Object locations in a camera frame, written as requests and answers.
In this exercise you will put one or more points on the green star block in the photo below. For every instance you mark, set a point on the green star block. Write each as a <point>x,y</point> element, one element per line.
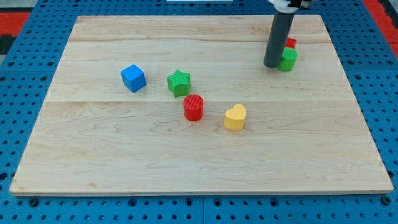
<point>179,83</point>

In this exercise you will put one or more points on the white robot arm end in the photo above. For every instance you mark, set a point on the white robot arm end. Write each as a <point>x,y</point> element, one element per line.
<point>290,6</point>

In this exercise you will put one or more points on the yellow heart block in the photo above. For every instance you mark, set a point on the yellow heart block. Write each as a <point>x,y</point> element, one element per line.
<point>234,118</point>

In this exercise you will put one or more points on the red cylinder block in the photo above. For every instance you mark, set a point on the red cylinder block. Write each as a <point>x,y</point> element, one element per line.
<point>193,106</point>

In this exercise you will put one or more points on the wooden board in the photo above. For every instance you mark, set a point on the wooden board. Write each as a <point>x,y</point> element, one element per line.
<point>304,133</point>

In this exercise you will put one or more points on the blue cube block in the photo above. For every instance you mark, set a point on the blue cube block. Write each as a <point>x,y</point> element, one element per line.
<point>133,78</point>

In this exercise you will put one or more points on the green cylinder block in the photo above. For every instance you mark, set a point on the green cylinder block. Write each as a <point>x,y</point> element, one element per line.
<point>289,57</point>

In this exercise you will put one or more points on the small red block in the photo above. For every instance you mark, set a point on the small red block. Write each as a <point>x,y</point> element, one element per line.
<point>290,43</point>

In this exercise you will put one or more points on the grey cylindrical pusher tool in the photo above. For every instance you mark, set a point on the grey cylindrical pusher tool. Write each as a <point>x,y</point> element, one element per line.
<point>277,39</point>

